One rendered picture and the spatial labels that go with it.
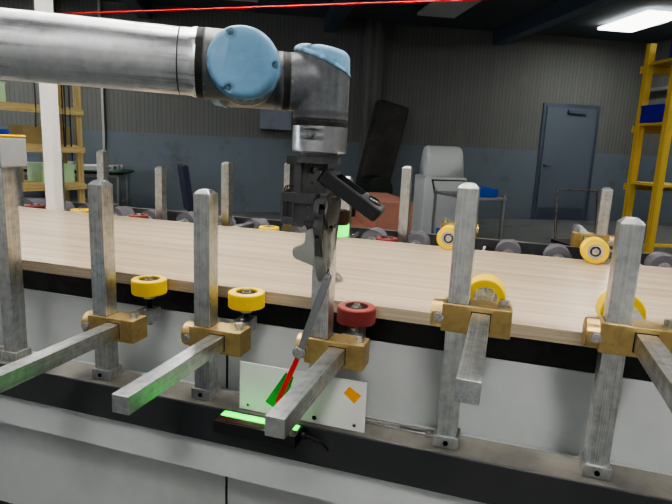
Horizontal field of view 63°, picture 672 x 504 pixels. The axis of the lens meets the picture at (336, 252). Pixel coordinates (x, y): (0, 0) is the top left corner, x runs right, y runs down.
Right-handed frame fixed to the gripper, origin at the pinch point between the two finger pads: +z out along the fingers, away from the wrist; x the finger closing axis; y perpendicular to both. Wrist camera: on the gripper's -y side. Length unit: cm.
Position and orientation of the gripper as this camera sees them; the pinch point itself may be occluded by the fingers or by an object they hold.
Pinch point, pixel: (325, 274)
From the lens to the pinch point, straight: 93.7
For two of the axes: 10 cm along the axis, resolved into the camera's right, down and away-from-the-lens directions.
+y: -9.5, -1.1, 2.8
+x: -3.0, 1.7, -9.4
